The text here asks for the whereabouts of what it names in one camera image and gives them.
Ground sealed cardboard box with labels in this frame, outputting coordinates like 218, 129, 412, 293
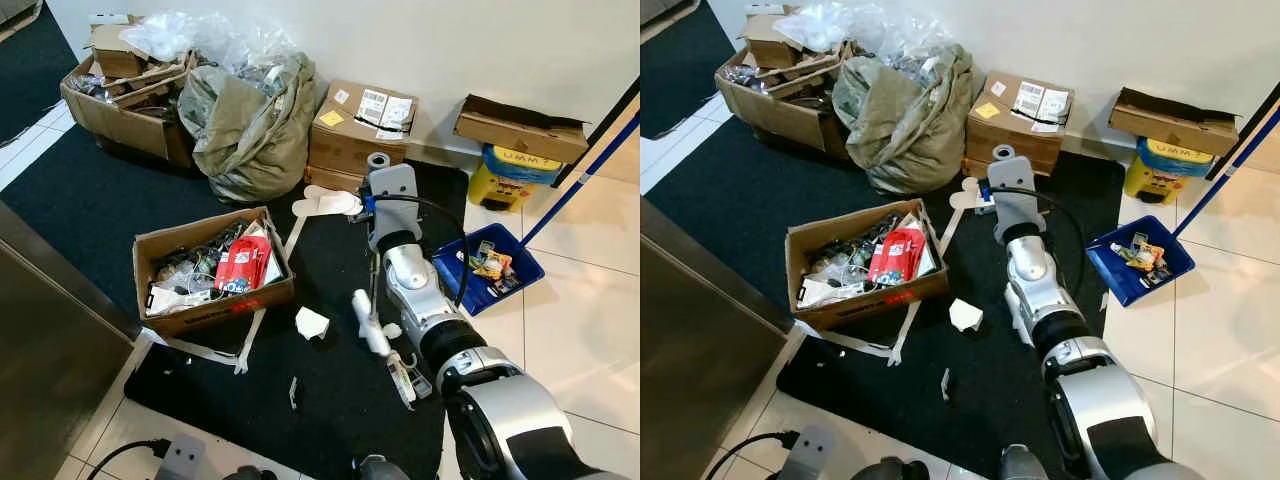
308, 80, 419, 179
965, 70, 1076, 173

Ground torn long cardboard box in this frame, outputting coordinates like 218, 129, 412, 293
1108, 87, 1241, 158
453, 95, 591, 164

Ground olive green sack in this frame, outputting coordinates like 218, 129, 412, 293
832, 42, 976, 196
178, 52, 319, 204

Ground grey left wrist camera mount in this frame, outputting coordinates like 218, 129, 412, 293
780, 425, 836, 480
155, 432, 206, 480

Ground beige paper tape strip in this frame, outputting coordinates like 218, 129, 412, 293
150, 215, 309, 376
800, 208, 966, 366

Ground grey clip holder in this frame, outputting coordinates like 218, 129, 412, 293
395, 352, 433, 401

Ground blue long-handled dustpan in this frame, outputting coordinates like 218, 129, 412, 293
1085, 100, 1280, 308
432, 108, 641, 317

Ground grey right robot leg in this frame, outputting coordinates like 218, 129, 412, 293
352, 455, 413, 480
1000, 445, 1049, 480

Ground small brown cardboard box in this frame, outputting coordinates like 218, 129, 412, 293
745, 12, 806, 69
90, 22, 151, 79

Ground black door frame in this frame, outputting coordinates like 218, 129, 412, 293
1205, 80, 1280, 181
580, 80, 641, 186

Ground red yellow snack packet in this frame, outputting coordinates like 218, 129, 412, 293
1125, 243, 1166, 273
470, 252, 513, 281

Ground clear plastic bag heap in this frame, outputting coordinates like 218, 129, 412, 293
775, 0, 951, 66
120, 10, 296, 76

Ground red plastic package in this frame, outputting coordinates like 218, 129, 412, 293
213, 235, 273, 296
867, 228, 928, 288

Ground dark grey refrigerator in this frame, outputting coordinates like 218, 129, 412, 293
0, 200, 151, 480
640, 200, 801, 480

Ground open cardboard box red print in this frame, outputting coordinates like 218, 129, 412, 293
133, 207, 297, 338
785, 198, 951, 331

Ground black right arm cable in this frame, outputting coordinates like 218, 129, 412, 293
365, 193, 471, 306
985, 185, 1088, 296

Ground long white printed box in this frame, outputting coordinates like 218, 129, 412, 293
388, 355, 419, 411

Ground yellow bucket blue lid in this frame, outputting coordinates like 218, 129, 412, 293
468, 143, 564, 213
1122, 137, 1216, 206

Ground white broom grey bristles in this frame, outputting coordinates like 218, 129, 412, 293
1008, 283, 1033, 348
350, 245, 396, 359

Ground black floor mat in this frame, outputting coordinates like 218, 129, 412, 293
640, 0, 736, 139
0, 0, 76, 146
0, 125, 471, 480
640, 115, 1126, 471

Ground large open cardboard box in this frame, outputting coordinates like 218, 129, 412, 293
60, 50, 201, 169
715, 45, 851, 161

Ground white foam cutout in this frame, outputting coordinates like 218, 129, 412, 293
292, 185, 363, 218
948, 177, 991, 211

